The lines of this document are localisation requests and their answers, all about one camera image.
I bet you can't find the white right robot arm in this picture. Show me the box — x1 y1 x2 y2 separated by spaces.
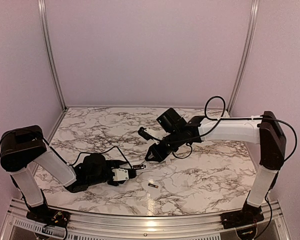
145 108 287 224

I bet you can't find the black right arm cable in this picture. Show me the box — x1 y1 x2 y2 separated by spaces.
162 95 298 163

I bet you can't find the white remote control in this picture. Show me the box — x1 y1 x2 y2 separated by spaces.
132 163 147 173

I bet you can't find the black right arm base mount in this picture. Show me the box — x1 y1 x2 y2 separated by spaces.
220 193 265 229

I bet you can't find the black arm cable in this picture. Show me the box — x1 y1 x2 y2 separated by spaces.
67 145 133 171
162 95 298 163

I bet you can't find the aluminium frame corner post right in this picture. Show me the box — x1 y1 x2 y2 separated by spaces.
227 0 260 115

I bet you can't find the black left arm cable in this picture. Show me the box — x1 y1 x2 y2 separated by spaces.
67 145 133 171

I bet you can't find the aluminium frame corner post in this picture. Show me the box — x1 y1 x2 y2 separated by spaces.
227 0 260 115
37 0 67 112

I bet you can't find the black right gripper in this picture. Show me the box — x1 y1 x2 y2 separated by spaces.
145 129 184 162

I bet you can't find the aluminium frame corner post left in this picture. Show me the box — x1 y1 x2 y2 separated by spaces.
37 0 67 112

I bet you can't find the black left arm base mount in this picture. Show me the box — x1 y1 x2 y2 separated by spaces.
23 197 70 228

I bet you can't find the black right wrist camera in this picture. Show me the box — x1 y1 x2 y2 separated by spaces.
137 127 162 142

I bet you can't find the aluminium front frame rail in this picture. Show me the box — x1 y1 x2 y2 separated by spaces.
0 198 291 240

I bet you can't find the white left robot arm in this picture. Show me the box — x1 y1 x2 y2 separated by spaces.
0 125 137 223

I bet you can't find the white battery cover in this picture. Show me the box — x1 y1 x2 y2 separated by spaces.
165 159 172 165

